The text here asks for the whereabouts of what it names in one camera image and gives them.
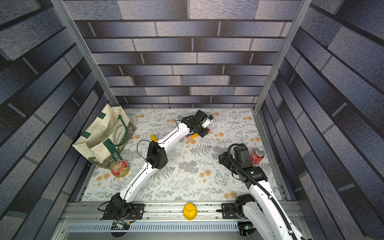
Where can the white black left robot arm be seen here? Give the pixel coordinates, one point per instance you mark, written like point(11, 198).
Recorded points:
point(119, 205)

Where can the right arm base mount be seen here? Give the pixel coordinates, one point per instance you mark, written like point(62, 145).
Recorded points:
point(230, 211)

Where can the round red tin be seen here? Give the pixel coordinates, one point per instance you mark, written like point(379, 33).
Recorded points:
point(120, 169)

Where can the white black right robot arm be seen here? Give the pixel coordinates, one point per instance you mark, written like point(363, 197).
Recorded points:
point(260, 206)

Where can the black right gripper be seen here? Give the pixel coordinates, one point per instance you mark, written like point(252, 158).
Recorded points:
point(225, 159)

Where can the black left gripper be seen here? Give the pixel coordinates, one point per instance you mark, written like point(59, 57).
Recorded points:
point(204, 133)

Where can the slotted metal cable tray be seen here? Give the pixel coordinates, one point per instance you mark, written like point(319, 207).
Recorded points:
point(155, 227)

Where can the yellow wooden block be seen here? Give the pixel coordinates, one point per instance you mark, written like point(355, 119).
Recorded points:
point(154, 138)

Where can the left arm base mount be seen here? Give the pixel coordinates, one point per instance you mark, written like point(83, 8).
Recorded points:
point(133, 212)

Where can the cream green tote bag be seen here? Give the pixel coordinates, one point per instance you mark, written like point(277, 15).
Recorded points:
point(104, 140)

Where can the red soda can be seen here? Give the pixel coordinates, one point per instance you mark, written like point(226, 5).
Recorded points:
point(257, 156)

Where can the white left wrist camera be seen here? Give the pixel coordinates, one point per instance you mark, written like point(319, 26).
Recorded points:
point(207, 120)

